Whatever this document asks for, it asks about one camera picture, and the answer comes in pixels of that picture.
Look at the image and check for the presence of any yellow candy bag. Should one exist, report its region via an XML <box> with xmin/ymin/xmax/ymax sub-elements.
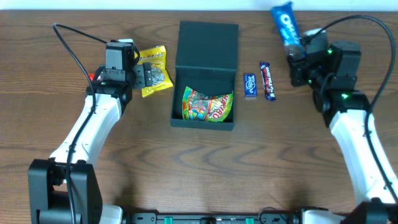
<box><xmin>138</xmin><ymin>45</ymin><xmax>174</xmax><ymax>98</ymax></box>

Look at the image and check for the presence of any Dairy Milk chocolate bar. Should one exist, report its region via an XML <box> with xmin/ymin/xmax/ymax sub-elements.
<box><xmin>260</xmin><ymin>61</ymin><xmax>276</xmax><ymax>101</ymax></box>

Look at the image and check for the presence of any red candy bag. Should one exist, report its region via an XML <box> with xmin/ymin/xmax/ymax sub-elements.
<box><xmin>88</xmin><ymin>73</ymin><xmax>95</xmax><ymax>81</ymax></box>

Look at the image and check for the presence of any blue Eclipse mint box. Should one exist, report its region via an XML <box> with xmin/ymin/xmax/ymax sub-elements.
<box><xmin>244</xmin><ymin>73</ymin><xmax>257</xmax><ymax>97</ymax></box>

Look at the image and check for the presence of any blue Oreo cookie pack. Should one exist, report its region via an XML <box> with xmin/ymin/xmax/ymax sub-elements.
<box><xmin>271</xmin><ymin>1</ymin><xmax>305</xmax><ymax>60</ymax></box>

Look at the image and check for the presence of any green Haribo gummy bag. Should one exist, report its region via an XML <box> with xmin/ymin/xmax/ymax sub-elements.
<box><xmin>182</xmin><ymin>86</ymin><xmax>234</xmax><ymax>122</ymax></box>

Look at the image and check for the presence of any dark green hinged box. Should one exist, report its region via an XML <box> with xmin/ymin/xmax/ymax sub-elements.
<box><xmin>170</xmin><ymin>21</ymin><xmax>239</xmax><ymax>131</ymax></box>

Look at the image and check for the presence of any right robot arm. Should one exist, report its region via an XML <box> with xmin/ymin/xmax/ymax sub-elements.
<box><xmin>287</xmin><ymin>40</ymin><xmax>397</xmax><ymax>223</ymax></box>

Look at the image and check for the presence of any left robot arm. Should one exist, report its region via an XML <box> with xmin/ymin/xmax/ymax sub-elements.
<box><xmin>28</xmin><ymin>39</ymin><xmax>152</xmax><ymax>223</ymax></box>

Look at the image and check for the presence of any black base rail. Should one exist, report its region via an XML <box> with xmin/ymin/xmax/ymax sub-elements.
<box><xmin>121</xmin><ymin>207</ymin><xmax>302</xmax><ymax>224</ymax></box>

